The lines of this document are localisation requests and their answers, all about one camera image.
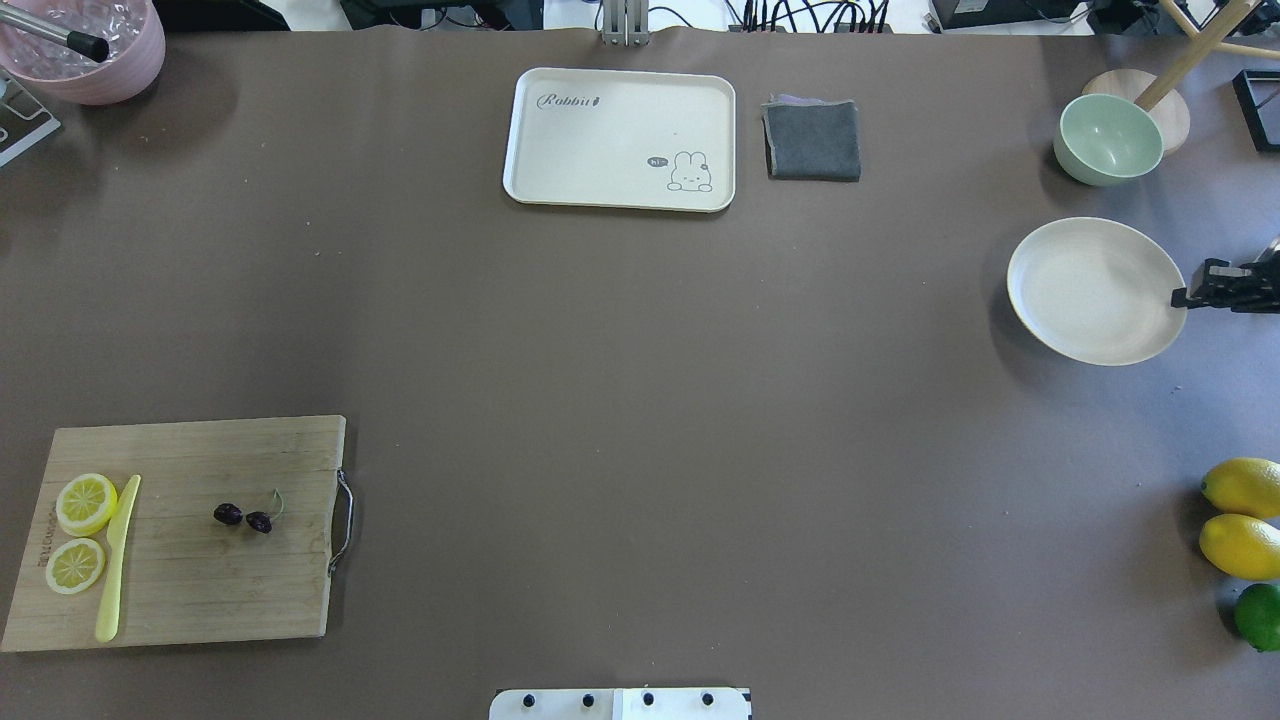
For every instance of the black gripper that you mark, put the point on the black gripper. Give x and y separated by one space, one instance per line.
1232 287

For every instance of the cream round plate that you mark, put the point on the cream round plate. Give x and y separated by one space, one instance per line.
1096 291

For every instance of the dark red cherry pair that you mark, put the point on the dark red cherry pair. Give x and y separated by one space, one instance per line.
262 521

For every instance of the cream rabbit tray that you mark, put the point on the cream rabbit tray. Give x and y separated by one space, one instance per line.
629 139

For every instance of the mint green bowl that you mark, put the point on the mint green bowl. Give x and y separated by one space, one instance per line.
1103 140

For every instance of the yellow lemon far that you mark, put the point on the yellow lemon far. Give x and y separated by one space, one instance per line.
1244 485

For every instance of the wooden cup stand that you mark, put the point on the wooden cup stand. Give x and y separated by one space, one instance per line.
1158 95

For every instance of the yellow lemon near lime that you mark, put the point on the yellow lemon near lime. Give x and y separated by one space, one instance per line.
1243 547

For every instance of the green lime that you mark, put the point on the green lime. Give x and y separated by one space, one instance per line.
1256 617

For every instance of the grey folded cloth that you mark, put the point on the grey folded cloth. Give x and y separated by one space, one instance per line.
809 139

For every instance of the pink bowl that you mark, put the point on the pink bowl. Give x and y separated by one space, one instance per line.
94 53

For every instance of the lemon slice upper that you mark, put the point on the lemon slice upper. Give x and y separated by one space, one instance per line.
86 505

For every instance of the yellow plastic knife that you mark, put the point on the yellow plastic knife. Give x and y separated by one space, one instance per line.
110 605

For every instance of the aluminium frame post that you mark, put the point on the aluminium frame post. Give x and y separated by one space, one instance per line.
624 23

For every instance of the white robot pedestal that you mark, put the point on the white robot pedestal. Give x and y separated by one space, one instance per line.
714 702

